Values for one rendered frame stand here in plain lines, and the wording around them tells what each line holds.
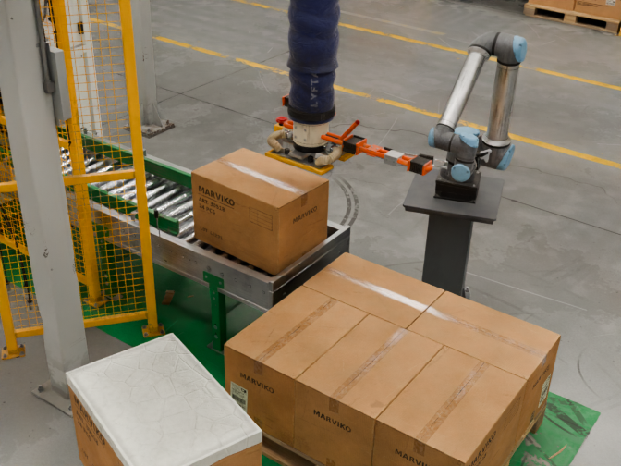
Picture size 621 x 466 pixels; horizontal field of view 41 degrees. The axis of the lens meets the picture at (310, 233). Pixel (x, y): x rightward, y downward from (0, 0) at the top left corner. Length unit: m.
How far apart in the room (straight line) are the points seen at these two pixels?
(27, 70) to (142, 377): 1.39
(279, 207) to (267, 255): 0.31
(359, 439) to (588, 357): 1.75
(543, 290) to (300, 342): 2.03
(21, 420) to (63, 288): 0.71
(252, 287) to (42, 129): 1.27
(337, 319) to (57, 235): 1.34
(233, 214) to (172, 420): 1.74
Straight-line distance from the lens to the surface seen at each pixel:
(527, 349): 3.90
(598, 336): 5.05
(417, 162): 3.70
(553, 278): 5.47
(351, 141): 3.88
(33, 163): 3.71
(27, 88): 3.60
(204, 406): 2.75
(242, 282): 4.20
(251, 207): 4.12
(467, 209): 4.52
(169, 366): 2.91
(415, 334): 3.87
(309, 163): 3.94
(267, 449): 4.02
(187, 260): 4.42
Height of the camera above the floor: 2.86
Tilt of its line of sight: 30 degrees down
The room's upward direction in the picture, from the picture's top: 2 degrees clockwise
